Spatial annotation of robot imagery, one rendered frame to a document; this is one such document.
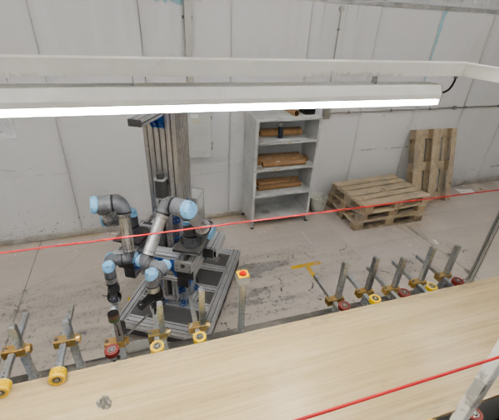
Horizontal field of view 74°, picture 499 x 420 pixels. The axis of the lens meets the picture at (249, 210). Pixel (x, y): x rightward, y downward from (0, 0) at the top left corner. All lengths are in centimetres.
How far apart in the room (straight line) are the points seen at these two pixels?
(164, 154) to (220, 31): 213
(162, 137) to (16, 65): 145
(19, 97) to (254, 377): 164
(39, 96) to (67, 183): 348
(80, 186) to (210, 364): 314
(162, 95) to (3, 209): 394
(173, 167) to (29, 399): 159
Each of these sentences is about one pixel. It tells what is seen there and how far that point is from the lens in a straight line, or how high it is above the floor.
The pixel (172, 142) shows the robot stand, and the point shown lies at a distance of 249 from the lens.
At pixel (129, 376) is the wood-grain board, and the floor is 90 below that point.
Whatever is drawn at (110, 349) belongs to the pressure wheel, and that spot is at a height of 91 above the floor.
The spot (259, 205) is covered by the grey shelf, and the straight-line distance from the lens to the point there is 506.
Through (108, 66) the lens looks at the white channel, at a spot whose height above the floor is 244.
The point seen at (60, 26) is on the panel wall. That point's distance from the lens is 419.
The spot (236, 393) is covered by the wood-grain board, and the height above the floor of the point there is 90.
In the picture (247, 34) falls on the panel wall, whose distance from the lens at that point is 438.
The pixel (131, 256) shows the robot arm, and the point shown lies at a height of 116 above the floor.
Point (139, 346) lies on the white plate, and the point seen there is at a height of 75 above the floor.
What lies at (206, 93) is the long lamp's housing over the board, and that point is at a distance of 116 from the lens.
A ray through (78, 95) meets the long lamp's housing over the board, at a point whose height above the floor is 236.
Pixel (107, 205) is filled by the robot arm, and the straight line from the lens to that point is 230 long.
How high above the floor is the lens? 257
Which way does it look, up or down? 30 degrees down
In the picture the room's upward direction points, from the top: 3 degrees clockwise
